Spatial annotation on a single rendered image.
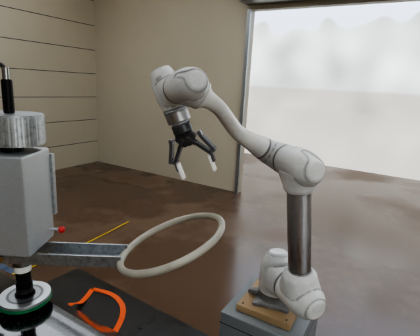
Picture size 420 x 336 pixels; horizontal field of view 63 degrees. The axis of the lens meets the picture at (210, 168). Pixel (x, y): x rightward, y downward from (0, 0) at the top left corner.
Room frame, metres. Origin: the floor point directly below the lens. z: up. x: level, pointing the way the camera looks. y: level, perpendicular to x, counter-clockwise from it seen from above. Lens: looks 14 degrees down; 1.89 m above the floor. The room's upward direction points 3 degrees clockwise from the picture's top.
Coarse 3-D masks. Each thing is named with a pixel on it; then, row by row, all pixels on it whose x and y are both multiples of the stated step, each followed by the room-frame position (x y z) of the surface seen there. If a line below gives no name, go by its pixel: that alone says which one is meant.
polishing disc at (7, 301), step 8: (8, 288) 1.38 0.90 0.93; (40, 288) 1.40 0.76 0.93; (48, 288) 1.40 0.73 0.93; (0, 296) 1.32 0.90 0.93; (8, 296) 1.33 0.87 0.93; (32, 296) 1.33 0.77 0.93; (40, 296) 1.34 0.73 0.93; (48, 296) 1.35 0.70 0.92; (0, 304) 1.27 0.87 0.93; (8, 304) 1.27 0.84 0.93; (16, 304) 1.27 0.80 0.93; (24, 304) 1.28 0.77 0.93; (32, 304) 1.28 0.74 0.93; (40, 304) 1.30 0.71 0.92
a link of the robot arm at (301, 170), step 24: (288, 168) 1.27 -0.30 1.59; (312, 168) 1.22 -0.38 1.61; (288, 192) 1.30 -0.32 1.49; (312, 192) 1.29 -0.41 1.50; (288, 216) 1.33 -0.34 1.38; (288, 240) 1.34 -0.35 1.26; (288, 264) 1.35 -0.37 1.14; (288, 288) 1.31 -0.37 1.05; (312, 288) 1.29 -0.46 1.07; (312, 312) 1.24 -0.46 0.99
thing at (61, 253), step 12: (48, 252) 1.40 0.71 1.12; (60, 252) 1.39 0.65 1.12; (72, 252) 1.39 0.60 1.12; (84, 252) 1.39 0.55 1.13; (96, 252) 1.39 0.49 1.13; (108, 252) 1.39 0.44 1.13; (120, 252) 1.39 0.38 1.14; (24, 264) 1.29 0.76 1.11; (36, 264) 1.29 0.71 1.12; (48, 264) 1.29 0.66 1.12; (60, 264) 1.29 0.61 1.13; (72, 264) 1.28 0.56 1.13; (84, 264) 1.28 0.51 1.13; (96, 264) 1.28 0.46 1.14; (108, 264) 1.28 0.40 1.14
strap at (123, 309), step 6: (96, 288) 2.76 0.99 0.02; (90, 294) 2.67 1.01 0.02; (108, 294) 2.68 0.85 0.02; (114, 294) 2.69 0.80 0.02; (84, 300) 2.57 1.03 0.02; (120, 300) 2.60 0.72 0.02; (120, 306) 2.52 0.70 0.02; (120, 312) 2.45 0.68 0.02; (120, 318) 2.37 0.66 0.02; (120, 324) 2.30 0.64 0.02; (114, 330) 2.23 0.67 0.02
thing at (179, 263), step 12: (192, 216) 1.54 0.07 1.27; (204, 216) 1.50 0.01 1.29; (216, 216) 1.42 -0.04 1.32; (156, 228) 1.53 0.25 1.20; (216, 240) 1.21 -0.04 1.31; (192, 252) 1.14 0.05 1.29; (204, 252) 1.15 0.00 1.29; (120, 264) 1.24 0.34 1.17; (168, 264) 1.11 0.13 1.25; (180, 264) 1.10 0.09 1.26; (132, 276) 1.13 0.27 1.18; (144, 276) 1.11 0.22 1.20
